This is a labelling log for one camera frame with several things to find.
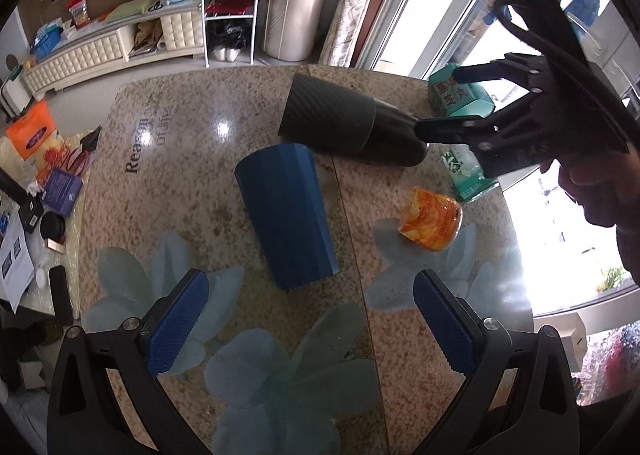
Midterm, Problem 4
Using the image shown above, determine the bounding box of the black carbon-pattern cup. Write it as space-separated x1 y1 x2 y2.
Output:
279 74 428 167

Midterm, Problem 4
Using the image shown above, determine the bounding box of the green clear plastic cup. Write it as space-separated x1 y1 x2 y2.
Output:
442 144 499 203

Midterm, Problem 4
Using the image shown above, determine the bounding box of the orange glass cup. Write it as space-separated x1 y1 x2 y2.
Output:
397 186 463 253

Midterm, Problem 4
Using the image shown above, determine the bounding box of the dark blue ribbed cup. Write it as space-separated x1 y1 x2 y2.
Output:
234 143 340 290

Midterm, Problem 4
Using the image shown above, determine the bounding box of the person's right hand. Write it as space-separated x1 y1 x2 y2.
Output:
558 144 640 284

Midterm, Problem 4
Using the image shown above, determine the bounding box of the teal hexagonal tin box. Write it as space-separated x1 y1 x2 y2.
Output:
427 63 495 117

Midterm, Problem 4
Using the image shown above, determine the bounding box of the black round container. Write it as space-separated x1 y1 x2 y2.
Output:
40 212 66 244

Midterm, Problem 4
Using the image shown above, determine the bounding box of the white paper sheet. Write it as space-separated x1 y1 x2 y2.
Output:
0 214 35 312

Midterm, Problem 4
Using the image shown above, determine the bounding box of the purple small box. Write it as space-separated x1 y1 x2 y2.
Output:
42 168 84 218

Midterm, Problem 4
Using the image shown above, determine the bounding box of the orange tissue pack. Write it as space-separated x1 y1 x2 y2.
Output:
6 100 56 160

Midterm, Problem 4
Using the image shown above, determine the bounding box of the cream tufted tv cabinet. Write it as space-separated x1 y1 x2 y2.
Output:
23 0 204 100

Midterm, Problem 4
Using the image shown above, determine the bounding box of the blue plastic basket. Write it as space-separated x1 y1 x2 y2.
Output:
32 26 62 62

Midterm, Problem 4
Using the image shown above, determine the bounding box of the green cushion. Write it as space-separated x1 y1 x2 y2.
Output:
104 0 157 24

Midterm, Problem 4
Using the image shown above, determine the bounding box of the red snack bag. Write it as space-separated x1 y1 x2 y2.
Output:
67 0 91 28

